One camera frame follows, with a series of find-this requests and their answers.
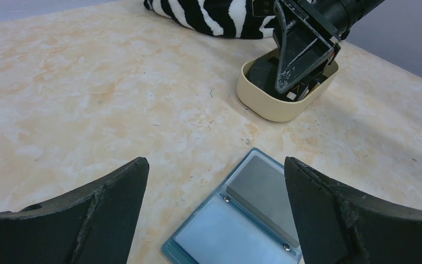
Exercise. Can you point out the black credit card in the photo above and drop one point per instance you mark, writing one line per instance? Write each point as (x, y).
(260, 187)

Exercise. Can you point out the blue leather card holder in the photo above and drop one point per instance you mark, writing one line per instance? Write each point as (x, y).
(221, 230)

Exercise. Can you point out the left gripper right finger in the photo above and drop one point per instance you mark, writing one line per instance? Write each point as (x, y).
(337, 223)

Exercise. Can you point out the zebra striped cloth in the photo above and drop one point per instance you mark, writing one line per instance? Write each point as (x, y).
(231, 19)

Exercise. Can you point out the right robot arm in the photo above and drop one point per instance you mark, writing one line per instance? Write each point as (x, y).
(343, 14)

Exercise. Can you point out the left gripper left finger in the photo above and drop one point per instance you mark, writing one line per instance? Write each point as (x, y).
(94, 223)

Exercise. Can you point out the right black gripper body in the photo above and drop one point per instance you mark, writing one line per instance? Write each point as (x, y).
(308, 39)

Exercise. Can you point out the stack of cards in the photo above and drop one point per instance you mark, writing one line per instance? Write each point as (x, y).
(262, 74)

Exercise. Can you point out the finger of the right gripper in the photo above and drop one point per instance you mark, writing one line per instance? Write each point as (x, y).
(286, 78)

